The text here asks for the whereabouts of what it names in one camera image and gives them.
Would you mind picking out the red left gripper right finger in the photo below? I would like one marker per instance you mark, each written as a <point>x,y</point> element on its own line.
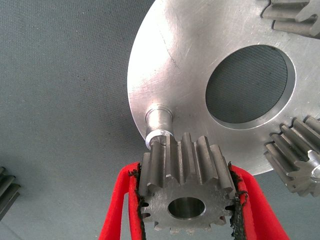
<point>260,212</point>

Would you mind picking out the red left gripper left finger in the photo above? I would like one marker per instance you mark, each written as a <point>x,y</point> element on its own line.
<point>115,200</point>

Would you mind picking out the small steel gear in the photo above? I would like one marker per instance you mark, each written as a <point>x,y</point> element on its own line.
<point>295,162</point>
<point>287,25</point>
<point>160,205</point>

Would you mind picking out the large steel gear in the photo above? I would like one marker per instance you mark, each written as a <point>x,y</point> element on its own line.
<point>7,190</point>

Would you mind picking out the dark grey table cloth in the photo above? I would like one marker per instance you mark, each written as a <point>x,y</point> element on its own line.
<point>62,100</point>

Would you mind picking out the round metal plate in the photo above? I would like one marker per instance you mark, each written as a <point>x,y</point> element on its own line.
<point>187,62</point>

